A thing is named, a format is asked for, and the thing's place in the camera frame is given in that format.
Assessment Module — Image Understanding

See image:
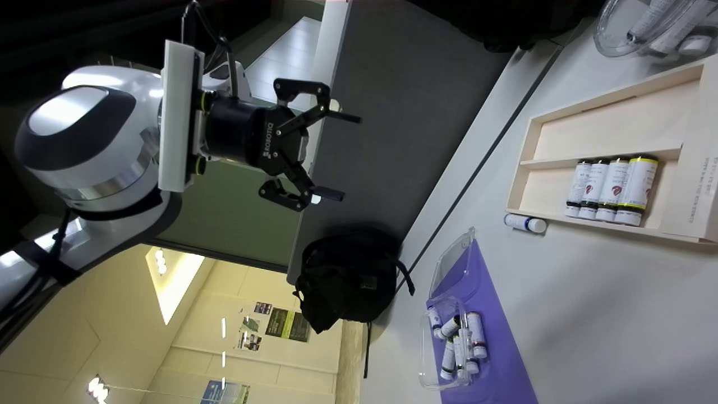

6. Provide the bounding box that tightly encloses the light wooden tray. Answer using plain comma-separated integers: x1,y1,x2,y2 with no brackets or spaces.
504,54,718,253

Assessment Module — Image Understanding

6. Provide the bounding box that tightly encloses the white bottle grey print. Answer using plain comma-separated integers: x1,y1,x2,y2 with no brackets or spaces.
565,157,597,220

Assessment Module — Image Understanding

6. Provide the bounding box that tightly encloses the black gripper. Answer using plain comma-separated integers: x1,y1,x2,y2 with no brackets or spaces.
199,75,364,212

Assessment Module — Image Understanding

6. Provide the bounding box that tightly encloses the green cabinet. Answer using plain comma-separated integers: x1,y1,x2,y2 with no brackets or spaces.
154,158,302,268

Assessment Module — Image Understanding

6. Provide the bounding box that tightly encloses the blue label white bottle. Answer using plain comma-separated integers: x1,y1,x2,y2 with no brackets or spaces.
503,210,549,237

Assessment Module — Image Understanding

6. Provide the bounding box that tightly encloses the picture poster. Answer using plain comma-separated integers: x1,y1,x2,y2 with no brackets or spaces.
238,313,265,355

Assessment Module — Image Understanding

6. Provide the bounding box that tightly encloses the black bulky item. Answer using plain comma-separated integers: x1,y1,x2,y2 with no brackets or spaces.
411,0,609,54

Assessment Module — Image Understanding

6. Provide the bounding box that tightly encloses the white partition post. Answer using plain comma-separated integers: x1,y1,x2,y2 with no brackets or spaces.
300,0,355,181

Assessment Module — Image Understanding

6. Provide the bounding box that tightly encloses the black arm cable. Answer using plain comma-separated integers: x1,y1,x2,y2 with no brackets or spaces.
0,209,81,331

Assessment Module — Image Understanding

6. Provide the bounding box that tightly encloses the green dark poster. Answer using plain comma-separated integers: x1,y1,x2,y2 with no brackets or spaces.
262,304,292,340

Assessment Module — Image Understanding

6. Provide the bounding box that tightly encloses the blue poster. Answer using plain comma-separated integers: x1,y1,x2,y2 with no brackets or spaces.
198,376,251,404

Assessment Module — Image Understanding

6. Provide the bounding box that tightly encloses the black backpack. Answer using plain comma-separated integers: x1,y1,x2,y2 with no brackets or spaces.
292,224,418,336

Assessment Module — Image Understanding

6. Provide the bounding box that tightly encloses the white bottle red logo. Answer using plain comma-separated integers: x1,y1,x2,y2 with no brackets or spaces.
581,157,612,222
594,154,638,224

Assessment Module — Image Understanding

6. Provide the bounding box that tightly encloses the yellow banded white bottle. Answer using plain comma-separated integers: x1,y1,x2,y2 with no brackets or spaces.
612,153,662,228

